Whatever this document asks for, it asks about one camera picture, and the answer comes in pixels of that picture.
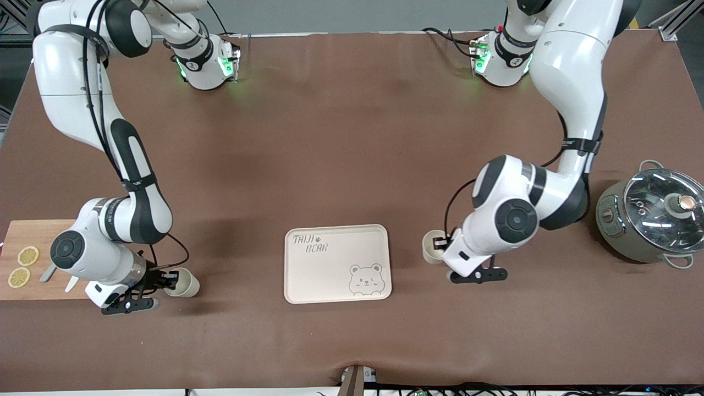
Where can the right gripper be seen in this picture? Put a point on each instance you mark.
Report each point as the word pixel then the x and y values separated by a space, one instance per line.
pixel 152 276

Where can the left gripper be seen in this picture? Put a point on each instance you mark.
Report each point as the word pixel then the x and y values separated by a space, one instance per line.
pixel 441 241

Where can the white IKEA cup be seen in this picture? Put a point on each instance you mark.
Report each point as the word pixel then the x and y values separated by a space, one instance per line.
pixel 190 283
pixel 429 250

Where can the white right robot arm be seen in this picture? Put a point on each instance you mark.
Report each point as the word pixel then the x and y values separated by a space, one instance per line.
pixel 71 82

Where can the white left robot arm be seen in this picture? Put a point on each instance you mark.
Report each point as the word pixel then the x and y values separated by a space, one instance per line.
pixel 566 66

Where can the beige bear print tray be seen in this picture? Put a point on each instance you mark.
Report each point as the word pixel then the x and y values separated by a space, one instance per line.
pixel 330 275

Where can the white plastic knife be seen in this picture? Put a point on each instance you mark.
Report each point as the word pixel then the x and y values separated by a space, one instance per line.
pixel 71 285

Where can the grey plastic knife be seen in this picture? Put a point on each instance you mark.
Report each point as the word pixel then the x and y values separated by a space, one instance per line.
pixel 47 274

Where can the lemon slice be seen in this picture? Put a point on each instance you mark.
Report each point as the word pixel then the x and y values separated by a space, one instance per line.
pixel 19 278
pixel 28 256

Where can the wooden cutting board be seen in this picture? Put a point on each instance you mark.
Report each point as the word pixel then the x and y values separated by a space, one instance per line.
pixel 22 234

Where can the green electric cooking pot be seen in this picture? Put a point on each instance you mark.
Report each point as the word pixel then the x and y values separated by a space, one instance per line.
pixel 610 234

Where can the glass pot lid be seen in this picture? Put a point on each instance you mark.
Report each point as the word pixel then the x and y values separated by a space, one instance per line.
pixel 649 209

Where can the grey metal mount bracket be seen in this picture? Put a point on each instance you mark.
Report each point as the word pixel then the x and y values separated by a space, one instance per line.
pixel 355 382

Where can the aluminium frame profile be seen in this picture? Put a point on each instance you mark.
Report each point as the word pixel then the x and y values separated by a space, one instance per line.
pixel 674 22
pixel 14 14

